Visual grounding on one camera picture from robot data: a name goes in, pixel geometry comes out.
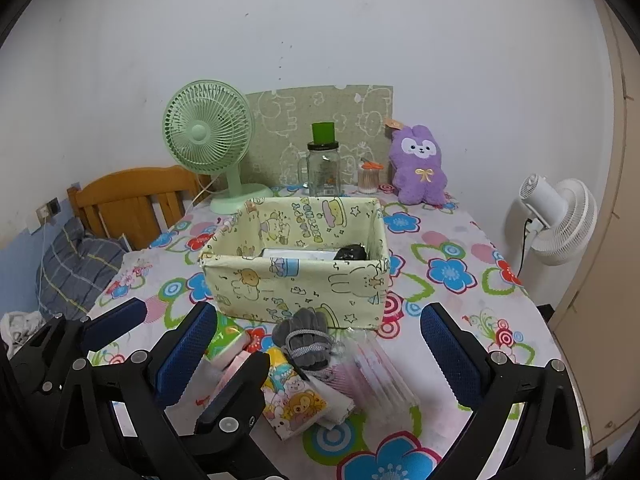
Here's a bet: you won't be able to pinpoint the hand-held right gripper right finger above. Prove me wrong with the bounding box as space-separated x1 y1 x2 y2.
420 302 593 480

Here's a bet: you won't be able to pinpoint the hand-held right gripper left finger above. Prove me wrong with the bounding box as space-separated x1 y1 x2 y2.
60 302 219 480

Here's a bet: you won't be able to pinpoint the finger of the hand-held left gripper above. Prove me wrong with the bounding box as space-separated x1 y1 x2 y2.
194 352 271 436
37 298 147 361

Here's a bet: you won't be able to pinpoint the pink soft pack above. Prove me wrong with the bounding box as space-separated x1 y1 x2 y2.
207 350 262 411

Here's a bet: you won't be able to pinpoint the green tissue pack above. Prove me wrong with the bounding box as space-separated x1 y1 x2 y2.
206 315 251 362

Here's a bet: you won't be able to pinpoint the yellow cartoon tissue pack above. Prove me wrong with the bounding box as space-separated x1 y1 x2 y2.
260 347 341 442

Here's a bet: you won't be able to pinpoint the grey knitted gloves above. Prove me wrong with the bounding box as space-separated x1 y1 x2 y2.
272 308 333 374

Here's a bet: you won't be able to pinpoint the clear bag with pink contents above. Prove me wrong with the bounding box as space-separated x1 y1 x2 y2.
320 332 422 417

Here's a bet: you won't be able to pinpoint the white cloth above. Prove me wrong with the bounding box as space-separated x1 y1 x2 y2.
310 376 357 430
0 310 47 358

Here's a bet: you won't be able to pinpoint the yellow cartoon fabric storage box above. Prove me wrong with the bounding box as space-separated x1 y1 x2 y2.
200 196 392 329

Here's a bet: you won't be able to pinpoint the white crumpled cloth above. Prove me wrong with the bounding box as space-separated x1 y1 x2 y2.
0 310 47 358

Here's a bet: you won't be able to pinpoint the grey plaid pillow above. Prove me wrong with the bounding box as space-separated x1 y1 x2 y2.
37 217 132 322

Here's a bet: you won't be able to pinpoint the floral tablecloth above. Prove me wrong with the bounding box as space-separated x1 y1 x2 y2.
85 184 592 480

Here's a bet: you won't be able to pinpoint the black small object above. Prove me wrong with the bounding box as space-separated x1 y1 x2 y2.
334 244 369 262

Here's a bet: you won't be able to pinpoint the white flat packet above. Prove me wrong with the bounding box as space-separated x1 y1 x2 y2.
260 247 341 261

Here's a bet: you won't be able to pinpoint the white standing fan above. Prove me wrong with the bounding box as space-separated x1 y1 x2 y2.
517 173 599 266

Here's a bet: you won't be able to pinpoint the small holder with orange lid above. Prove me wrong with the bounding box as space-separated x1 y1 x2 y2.
357 159 384 195

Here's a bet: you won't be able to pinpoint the purple plush bunny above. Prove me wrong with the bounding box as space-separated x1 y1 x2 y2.
385 118 449 207

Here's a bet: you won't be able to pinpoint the beige wardrobe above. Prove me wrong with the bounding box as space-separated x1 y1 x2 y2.
549 0 640 453

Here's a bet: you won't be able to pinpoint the green desk fan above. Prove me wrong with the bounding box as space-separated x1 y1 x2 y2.
162 79 274 216

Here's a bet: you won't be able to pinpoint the glass jar with black lid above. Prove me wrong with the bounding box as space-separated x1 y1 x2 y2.
298 142 344 198

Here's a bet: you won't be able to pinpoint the green plastic cup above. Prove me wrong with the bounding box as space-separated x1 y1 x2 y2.
311 121 337 146

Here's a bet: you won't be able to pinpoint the wall socket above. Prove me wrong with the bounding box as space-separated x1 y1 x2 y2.
37 198 61 224

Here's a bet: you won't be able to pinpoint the black fan cable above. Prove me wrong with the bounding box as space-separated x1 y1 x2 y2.
517 216 532 277

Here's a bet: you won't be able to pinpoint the white fan cord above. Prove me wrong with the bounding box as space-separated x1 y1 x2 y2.
189 174 229 212

